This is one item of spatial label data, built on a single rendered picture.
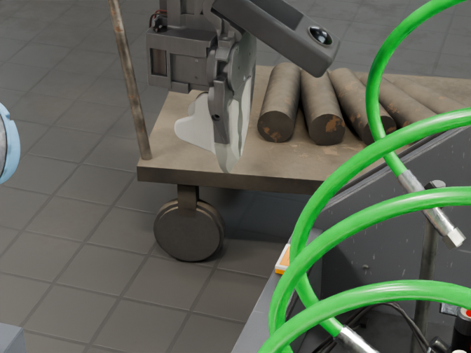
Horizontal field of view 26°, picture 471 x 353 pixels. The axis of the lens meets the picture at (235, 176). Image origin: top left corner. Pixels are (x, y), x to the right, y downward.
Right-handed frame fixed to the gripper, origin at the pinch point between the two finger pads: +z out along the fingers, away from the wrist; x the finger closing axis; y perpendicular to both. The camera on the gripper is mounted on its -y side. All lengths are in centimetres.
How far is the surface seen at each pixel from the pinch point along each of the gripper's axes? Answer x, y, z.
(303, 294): 8.0, -9.3, 7.8
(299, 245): 8.0, -8.8, 2.4
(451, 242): -10.2, -20.4, 11.8
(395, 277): -31.7, -12.0, 34.2
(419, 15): -13.3, -14.2, -11.5
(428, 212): -11.7, -17.5, 9.6
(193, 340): -105, 48, 124
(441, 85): -204, 4, 91
